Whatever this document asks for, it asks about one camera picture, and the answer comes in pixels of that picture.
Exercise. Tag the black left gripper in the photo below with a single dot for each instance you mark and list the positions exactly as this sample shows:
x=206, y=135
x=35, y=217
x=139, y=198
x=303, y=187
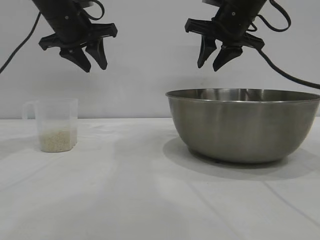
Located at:
x=67, y=27

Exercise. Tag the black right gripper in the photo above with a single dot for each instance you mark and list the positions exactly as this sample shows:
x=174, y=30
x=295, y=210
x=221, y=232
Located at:
x=235, y=22

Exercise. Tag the clear plastic measuring cup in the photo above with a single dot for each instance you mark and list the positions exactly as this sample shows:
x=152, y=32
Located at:
x=56, y=117

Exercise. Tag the stainless steel mixing bowl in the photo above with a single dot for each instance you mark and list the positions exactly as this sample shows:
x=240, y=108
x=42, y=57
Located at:
x=240, y=130

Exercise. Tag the white uncooked rice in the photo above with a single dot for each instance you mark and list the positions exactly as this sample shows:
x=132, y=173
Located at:
x=57, y=141

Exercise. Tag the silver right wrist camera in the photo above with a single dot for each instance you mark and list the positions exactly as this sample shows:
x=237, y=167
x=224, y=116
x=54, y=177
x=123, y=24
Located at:
x=210, y=1

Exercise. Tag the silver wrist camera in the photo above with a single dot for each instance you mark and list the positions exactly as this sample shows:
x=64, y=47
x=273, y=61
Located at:
x=89, y=2
x=210, y=1

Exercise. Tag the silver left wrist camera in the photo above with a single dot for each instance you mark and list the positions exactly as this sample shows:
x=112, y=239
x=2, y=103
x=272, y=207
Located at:
x=89, y=2

